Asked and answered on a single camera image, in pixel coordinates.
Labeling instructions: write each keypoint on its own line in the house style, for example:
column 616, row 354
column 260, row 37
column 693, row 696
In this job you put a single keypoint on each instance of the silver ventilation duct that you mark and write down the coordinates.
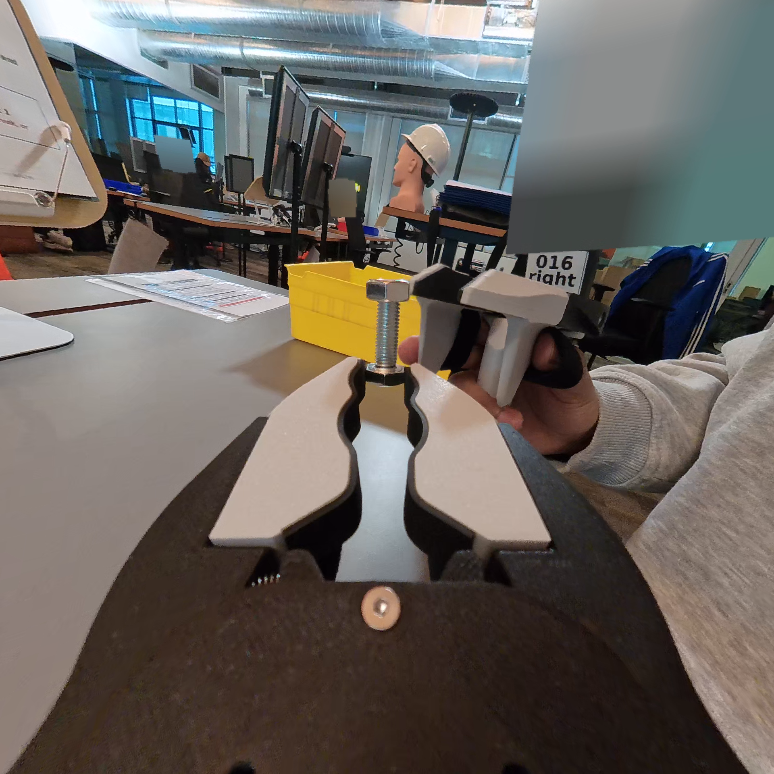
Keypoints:
column 302, row 51
column 242, row 12

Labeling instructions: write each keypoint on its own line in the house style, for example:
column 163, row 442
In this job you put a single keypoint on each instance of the yellow plastic bin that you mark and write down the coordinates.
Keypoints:
column 326, row 314

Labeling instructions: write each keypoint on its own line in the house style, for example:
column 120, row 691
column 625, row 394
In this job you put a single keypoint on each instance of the black disc-topped pole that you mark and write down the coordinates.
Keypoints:
column 473, row 106

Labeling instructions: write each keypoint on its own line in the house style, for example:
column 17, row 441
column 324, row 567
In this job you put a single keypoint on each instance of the white hard hat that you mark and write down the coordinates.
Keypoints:
column 432, row 145

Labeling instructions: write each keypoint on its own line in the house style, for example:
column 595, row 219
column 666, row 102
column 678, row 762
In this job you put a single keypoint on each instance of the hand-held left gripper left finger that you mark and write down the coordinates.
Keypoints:
column 284, row 471

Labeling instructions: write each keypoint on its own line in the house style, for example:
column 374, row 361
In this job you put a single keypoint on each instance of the person's right hand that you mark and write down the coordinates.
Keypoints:
column 562, row 417

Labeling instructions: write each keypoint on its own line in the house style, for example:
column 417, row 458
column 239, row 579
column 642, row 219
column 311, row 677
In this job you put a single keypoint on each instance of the white flat pad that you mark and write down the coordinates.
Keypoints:
column 30, row 338

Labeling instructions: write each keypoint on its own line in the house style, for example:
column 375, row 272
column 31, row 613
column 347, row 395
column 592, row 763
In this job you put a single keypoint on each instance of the grey desk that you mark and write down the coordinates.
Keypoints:
column 121, row 423

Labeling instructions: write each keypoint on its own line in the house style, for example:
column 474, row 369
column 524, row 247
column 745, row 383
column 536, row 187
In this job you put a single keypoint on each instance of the blue striped jacket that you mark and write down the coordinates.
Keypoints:
column 704, row 290

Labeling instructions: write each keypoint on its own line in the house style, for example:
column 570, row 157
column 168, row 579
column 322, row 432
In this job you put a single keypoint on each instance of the printed instruction sheet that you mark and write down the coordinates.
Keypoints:
column 30, row 90

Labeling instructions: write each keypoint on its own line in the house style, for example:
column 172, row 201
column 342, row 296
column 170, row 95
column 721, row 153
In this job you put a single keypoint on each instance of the laminated paper sheet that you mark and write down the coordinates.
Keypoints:
column 193, row 293

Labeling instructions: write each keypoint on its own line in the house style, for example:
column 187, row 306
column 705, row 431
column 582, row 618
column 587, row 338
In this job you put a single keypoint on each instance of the wooden-top table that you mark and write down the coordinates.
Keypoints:
column 471, row 228

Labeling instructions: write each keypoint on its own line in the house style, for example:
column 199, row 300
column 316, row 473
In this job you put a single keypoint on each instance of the black monitor stand pole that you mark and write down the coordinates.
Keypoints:
column 295, row 242

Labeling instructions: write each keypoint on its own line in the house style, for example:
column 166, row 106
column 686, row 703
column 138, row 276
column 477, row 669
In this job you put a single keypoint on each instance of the stack of blue folders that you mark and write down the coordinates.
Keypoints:
column 471, row 199

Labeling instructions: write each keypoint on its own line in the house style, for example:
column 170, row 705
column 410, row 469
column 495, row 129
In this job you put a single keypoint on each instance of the person's right forearm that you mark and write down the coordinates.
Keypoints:
column 665, row 417

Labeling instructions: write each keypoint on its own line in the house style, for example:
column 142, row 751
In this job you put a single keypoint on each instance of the grey tilted board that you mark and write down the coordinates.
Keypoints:
column 136, row 248

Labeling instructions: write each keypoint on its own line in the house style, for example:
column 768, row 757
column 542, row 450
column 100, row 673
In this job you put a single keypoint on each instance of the orange cone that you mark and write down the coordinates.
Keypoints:
column 3, row 269

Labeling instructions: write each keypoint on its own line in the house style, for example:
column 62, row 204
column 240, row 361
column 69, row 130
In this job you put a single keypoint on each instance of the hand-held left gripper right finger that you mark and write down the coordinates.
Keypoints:
column 477, row 471

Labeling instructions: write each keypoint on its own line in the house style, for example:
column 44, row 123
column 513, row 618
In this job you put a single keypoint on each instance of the black office chair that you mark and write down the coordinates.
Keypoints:
column 662, row 314

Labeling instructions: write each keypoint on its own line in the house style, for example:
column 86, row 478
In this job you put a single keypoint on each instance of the wooden clipboard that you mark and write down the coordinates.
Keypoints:
column 78, row 211

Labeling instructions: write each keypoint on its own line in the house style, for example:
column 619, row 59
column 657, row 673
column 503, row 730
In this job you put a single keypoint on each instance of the small black monitor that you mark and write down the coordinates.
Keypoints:
column 239, row 174

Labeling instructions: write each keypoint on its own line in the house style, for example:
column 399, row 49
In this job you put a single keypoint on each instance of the silver hex bolt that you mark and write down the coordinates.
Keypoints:
column 386, row 332

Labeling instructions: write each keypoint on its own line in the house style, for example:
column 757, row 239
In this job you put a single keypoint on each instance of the long wooden-top desk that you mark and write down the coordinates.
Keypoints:
column 242, row 221

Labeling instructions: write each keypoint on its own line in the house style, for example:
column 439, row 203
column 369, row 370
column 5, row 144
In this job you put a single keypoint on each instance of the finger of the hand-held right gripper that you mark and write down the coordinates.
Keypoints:
column 436, row 320
column 514, row 296

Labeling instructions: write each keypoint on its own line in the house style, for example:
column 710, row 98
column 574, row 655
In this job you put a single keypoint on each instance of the mannequin head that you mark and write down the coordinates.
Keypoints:
column 408, row 181

